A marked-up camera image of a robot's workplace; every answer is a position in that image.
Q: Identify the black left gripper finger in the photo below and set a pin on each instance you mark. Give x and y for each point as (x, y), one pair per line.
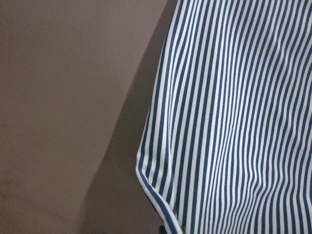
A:
(161, 230)

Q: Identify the blue white striped polo shirt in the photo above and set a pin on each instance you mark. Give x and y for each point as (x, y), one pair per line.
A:
(227, 143)

